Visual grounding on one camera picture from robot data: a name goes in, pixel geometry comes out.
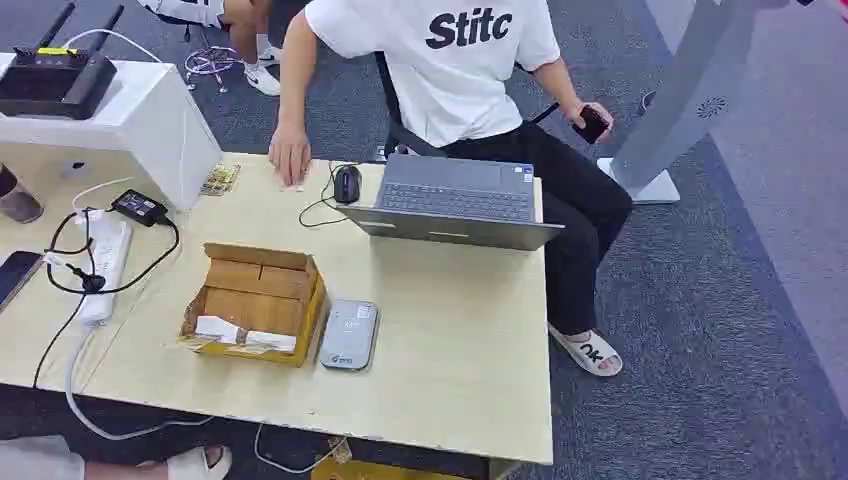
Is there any white sandal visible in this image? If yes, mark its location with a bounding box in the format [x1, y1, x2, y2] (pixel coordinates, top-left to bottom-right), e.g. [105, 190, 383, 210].
[547, 322, 625, 379]

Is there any black office chair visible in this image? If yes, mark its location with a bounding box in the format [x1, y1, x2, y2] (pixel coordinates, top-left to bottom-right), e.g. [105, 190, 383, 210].
[374, 51, 562, 162]

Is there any white router cable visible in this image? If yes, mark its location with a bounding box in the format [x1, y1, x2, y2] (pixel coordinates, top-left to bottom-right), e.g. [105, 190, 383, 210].
[62, 28, 164, 65]

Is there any person with white shoes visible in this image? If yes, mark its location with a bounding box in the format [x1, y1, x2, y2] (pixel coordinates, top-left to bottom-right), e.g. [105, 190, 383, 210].
[135, 0, 284, 98]

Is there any thin white hanging cable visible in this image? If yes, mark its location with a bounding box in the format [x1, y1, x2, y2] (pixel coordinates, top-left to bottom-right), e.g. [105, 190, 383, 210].
[253, 423, 347, 476]

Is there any yellow box under desk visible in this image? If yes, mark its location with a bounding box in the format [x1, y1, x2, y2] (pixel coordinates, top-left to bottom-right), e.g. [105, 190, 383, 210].
[311, 457, 493, 480]

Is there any white cabinet box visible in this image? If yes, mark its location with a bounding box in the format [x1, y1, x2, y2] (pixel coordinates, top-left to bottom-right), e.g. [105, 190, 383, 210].
[0, 52, 223, 213]

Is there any person's foot in sandal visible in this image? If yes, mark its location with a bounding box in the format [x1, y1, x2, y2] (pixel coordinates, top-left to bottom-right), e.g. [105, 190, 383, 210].
[0, 433, 234, 480]

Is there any black power cable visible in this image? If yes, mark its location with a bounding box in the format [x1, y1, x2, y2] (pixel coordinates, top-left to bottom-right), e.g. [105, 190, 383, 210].
[31, 210, 181, 390]

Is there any person's right hand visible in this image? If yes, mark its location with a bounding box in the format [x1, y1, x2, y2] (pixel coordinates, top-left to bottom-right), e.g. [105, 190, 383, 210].
[268, 122, 313, 188]

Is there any white power strip cable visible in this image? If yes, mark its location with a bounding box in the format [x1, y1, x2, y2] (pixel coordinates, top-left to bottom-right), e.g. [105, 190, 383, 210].
[64, 323, 217, 443]

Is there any white card stack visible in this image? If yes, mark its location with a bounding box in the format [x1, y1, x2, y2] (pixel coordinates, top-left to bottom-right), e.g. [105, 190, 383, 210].
[193, 315, 240, 345]
[245, 329, 298, 354]

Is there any wooden card box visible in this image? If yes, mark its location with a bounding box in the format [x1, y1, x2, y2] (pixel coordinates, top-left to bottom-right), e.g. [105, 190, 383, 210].
[177, 242, 328, 368]

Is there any seated person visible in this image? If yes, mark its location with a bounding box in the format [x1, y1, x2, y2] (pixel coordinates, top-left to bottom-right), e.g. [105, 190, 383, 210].
[268, 0, 634, 379]

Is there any black computer mouse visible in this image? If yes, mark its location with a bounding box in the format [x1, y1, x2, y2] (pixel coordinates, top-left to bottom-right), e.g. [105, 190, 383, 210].
[333, 164, 363, 205]

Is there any black mouse cable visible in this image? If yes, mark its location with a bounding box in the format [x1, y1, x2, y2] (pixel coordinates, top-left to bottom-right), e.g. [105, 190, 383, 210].
[298, 160, 350, 230]

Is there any black power adapter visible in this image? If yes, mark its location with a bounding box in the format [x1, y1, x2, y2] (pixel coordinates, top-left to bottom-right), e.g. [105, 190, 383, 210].
[109, 189, 171, 229]

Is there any thin white adapter cable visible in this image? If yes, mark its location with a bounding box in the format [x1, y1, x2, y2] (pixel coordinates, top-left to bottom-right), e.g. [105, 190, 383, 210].
[71, 176, 137, 213]

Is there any white floor stand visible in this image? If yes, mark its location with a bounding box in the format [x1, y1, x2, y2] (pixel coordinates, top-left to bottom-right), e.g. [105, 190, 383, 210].
[596, 0, 761, 205]

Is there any dark smartphone on desk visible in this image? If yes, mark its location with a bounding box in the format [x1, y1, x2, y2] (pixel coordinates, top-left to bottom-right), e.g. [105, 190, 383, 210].
[0, 250, 46, 313]

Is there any grey laptop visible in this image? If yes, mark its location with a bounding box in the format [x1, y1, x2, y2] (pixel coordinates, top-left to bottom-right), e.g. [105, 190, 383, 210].
[336, 153, 566, 252]

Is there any person's left hand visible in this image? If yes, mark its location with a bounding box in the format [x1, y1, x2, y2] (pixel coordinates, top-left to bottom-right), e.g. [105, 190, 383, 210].
[564, 100, 615, 144]

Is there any white power strip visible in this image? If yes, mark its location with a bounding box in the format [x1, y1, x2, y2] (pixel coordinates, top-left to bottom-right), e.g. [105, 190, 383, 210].
[74, 208, 134, 326]

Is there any black router with antennas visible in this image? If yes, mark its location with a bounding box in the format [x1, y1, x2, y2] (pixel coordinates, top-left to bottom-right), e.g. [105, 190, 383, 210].
[0, 3, 126, 122]

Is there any person's brown shoe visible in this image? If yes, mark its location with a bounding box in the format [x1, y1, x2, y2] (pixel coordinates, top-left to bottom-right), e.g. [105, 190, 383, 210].
[0, 165, 45, 225]

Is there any patterned card stack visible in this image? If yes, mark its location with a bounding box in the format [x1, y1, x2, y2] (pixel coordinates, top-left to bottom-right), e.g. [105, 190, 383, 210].
[199, 163, 242, 198]

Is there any black smartphone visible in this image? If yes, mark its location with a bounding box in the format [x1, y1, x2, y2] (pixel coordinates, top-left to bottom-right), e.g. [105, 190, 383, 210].
[572, 105, 609, 145]

